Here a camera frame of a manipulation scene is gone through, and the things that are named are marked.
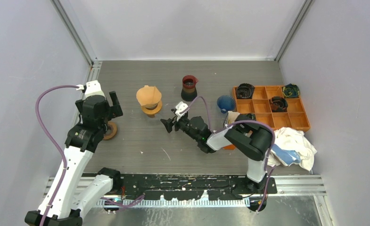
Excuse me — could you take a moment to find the red and black carafe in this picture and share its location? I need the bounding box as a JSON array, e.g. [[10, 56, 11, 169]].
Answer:
[[181, 75, 198, 102]]

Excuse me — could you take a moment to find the brown paper coffee filter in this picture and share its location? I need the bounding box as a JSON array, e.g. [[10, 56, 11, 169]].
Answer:
[[136, 85, 162, 107]]

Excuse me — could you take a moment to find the blue glass dripper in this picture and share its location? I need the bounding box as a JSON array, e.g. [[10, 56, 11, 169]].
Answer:
[[216, 95, 236, 113]]

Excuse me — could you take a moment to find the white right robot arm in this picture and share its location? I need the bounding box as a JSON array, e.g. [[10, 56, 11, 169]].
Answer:
[[161, 102, 275, 194]]

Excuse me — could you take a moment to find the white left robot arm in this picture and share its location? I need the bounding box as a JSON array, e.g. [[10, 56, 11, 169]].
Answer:
[[25, 80, 123, 226]]

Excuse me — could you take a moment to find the orange coffee filter box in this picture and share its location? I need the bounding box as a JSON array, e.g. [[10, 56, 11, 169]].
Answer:
[[223, 111, 240, 150]]

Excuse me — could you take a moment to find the dark rolled tie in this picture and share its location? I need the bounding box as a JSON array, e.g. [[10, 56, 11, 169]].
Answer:
[[236, 83, 255, 99]]

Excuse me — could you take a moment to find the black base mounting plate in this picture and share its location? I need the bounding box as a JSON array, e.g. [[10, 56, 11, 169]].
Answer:
[[108, 174, 278, 201]]

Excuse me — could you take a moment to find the orange wooden compartment tray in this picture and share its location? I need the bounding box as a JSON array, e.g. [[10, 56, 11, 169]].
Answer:
[[232, 86, 311, 132]]

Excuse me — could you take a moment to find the white crumpled cloth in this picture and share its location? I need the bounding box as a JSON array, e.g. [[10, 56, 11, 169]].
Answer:
[[268, 127, 317, 171]]

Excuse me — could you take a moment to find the green floral rolled tie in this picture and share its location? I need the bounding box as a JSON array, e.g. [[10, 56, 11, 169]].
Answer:
[[282, 83, 300, 98]]

